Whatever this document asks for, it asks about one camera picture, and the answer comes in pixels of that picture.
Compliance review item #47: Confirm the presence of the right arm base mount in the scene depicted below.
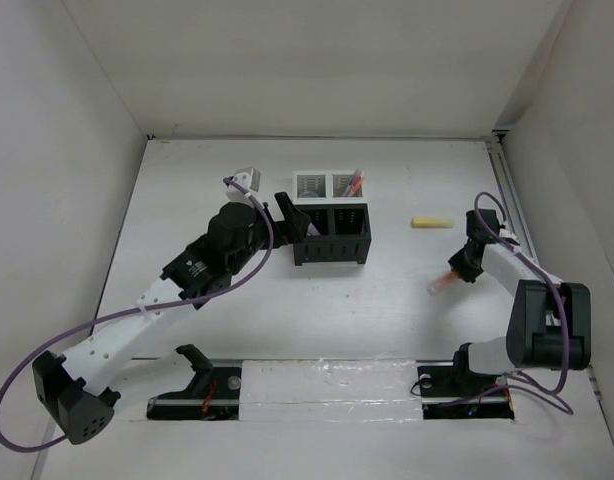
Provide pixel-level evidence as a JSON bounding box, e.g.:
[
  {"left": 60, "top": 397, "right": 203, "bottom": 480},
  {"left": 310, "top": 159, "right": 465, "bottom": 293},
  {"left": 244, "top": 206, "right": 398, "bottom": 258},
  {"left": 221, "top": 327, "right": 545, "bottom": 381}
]
[{"left": 410, "top": 348, "right": 515, "bottom": 420}]

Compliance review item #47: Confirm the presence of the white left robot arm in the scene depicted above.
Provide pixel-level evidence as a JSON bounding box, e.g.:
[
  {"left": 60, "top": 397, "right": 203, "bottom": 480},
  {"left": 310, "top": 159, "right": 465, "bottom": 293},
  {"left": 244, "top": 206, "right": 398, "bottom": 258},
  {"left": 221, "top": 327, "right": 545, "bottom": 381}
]
[{"left": 32, "top": 192, "right": 310, "bottom": 445}]

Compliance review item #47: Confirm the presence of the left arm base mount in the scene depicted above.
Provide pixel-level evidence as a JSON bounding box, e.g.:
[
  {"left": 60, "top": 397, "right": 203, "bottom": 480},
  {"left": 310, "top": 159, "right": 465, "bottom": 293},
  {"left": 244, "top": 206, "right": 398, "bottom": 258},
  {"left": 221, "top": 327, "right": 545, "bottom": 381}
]
[{"left": 146, "top": 344, "right": 243, "bottom": 422}]

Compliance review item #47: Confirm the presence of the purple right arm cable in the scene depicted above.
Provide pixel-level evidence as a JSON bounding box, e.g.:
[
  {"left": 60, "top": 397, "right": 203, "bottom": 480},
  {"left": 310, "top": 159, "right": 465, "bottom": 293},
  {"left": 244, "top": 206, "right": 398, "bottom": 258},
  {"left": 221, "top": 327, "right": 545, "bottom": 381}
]
[{"left": 474, "top": 191, "right": 576, "bottom": 416}]

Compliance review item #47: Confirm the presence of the pink highlighter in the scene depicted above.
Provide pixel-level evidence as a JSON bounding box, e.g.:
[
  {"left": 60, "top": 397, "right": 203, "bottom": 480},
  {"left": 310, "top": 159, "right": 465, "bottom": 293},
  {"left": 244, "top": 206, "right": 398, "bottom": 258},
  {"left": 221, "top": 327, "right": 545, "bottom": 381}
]
[{"left": 308, "top": 223, "right": 321, "bottom": 236}]

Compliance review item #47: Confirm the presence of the clear jar of paperclips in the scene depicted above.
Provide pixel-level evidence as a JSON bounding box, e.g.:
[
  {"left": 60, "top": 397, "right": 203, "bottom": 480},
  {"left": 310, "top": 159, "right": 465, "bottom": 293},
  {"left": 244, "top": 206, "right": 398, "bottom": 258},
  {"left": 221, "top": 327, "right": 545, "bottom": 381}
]
[{"left": 299, "top": 189, "right": 321, "bottom": 198}]

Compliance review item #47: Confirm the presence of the black slotted organizer box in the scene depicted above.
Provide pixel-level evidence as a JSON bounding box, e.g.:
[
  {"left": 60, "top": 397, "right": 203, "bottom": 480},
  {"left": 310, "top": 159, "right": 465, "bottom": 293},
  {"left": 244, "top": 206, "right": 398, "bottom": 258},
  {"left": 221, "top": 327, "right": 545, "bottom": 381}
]
[{"left": 293, "top": 203, "right": 372, "bottom": 266}]

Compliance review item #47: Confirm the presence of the orange capped clear marker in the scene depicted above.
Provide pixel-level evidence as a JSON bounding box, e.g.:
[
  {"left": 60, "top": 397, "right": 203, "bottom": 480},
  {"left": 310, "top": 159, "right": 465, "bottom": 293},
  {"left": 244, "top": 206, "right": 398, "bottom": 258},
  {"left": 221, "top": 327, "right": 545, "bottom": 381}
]
[{"left": 427, "top": 271, "right": 458, "bottom": 296}]

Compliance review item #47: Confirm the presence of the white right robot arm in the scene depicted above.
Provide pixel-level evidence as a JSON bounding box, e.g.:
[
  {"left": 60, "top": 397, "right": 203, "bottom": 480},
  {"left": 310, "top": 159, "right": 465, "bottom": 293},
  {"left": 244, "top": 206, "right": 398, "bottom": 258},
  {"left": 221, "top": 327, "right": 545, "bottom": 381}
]
[{"left": 448, "top": 209, "right": 591, "bottom": 394}]

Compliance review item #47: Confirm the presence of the white slotted organizer box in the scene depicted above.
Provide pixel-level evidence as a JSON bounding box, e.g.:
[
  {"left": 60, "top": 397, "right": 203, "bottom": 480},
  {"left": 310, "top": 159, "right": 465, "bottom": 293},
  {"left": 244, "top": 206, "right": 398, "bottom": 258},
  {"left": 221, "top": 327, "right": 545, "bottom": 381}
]
[{"left": 292, "top": 169, "right": 367, "bottom": 205}]

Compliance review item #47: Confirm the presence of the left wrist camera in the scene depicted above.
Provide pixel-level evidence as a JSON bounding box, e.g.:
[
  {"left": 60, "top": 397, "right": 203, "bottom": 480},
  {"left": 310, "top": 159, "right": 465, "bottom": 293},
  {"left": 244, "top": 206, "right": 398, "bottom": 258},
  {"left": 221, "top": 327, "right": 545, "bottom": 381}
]
[{"left": 225, "top": 167, "right": 261, "bottom": 203}]

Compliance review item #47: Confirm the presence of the yellow highlighter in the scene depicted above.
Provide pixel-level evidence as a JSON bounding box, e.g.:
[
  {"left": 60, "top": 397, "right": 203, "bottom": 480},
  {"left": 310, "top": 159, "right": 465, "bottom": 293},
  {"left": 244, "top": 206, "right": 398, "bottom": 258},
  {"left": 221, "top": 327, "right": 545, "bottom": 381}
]
[{"left": 410, "top": 217, "right": 454, "bottom": 229}]

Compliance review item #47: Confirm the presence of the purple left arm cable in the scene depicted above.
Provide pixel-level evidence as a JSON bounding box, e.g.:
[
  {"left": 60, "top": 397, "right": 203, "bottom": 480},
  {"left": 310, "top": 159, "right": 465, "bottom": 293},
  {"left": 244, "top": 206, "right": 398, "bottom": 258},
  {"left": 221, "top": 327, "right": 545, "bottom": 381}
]
[{"left": 0, "top": 175, "right": 276, "bottom": 453}]

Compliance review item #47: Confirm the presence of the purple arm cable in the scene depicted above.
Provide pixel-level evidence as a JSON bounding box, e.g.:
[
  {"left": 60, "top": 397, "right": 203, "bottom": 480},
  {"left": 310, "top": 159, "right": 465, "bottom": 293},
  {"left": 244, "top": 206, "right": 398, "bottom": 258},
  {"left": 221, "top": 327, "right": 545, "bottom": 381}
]
[
  {"left": 0, "top": 175, "right": 276, "bottom": 453},
  {"left": 474, "top": 191, "right": 576, "bottom": 416}
]

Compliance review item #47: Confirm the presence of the orange red pen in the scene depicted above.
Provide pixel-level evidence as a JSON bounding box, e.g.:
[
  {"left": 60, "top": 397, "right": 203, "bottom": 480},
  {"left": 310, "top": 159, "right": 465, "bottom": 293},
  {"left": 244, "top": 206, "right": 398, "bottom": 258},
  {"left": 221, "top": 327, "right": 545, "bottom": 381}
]
[{"left": 344, "top": 174, "right": 364, "bottom": 197}]

